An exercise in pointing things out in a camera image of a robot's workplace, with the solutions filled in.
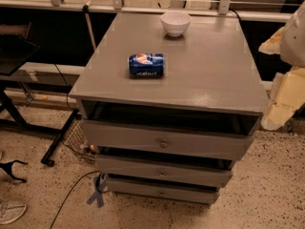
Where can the white bowl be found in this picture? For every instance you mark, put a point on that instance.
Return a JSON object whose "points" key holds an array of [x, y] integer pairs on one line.
{"points": [[175, 23]]}

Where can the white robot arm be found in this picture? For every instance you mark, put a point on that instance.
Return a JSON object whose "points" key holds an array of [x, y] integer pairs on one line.
{"points": [[292, 47]]}

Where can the black clamp on floor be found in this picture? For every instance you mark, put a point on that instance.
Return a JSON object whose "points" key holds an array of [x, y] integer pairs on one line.
{"points": [[7, 167]]}

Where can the grey drawer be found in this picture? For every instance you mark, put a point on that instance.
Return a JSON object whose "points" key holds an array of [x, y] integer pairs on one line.
{"points": [[106, 134], [148, 189], [137, 167]]}

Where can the grey drawer cabinet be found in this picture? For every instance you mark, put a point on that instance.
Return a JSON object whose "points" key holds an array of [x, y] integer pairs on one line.
{"points": [[210, 86]]}

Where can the wooden stick with black clip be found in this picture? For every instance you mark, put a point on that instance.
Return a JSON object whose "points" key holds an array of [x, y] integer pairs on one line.
{"points": [[89, 24]]}

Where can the blue soda can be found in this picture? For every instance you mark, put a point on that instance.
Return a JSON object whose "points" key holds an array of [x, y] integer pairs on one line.
{"points": [[146, 64]]}

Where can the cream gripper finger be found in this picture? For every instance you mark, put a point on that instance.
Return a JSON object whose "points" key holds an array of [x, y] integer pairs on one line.
{"points": [[287, 96], [272, 45]]}

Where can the grey top drawer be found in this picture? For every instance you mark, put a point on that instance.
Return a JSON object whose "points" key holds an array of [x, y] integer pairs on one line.
{"points": [[106, 134]]}

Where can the grey bottom drawer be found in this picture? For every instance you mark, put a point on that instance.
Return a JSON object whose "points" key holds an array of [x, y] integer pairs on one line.
{"points": [[148, 189]]}

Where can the black table stand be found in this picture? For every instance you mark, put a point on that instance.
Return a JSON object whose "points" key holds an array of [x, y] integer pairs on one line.
{"points": [[16, 49]]}

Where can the wire mesh basket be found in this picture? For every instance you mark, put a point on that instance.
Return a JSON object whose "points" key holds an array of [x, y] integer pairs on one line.
{"points": [[75, 140]]}

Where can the blue tape cross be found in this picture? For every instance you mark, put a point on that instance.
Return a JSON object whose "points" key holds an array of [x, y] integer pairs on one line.
{"points": [[99, 185]]}

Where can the white sneaker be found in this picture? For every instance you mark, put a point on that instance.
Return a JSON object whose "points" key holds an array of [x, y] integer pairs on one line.
{"points": [[11, 210]]}

